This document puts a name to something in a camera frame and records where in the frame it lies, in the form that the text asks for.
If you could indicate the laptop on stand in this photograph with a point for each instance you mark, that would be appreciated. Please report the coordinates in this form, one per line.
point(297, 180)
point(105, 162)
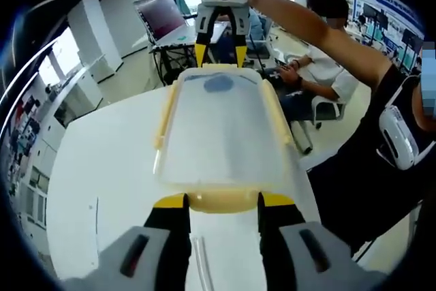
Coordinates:
point(160, 18)

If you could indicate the clear lid with yellow latches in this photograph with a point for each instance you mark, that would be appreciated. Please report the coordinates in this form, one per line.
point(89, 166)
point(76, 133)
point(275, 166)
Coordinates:
point(276, 110)

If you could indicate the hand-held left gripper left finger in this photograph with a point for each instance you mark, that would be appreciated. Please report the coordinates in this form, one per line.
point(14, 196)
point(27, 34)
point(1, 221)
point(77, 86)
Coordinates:
point(136, 257)

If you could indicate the operator in black shirt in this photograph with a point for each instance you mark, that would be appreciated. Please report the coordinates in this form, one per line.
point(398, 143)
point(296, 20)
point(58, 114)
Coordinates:
point(357, 185)

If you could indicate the clear plastic strip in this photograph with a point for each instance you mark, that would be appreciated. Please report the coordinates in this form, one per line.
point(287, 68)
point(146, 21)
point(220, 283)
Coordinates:
point(201, 260)

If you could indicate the white office chair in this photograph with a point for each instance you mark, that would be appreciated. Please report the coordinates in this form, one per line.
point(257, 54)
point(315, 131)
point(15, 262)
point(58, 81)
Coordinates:
point(328, 108)

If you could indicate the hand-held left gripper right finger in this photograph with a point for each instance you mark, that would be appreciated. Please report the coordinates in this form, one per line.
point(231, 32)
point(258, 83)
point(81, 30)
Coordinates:
point(306, 253)

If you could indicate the blue white wall board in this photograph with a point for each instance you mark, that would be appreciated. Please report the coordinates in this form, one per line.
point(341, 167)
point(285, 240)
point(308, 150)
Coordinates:
point(354, 1)

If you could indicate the white roll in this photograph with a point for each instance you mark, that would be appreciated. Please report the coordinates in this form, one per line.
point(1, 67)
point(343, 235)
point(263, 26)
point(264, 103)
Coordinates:
point(303, 136)

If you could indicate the white wearable chest device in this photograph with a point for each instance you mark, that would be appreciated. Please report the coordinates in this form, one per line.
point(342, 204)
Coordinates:
point(396, 137)

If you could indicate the black tripod screen stand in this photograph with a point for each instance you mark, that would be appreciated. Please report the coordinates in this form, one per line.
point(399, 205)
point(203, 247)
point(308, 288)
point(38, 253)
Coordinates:
point(408, 37)
point(370, 11)

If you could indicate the black monitor stand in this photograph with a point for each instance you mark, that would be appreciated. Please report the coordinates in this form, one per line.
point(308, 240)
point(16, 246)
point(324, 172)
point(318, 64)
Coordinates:
point(170, 45)

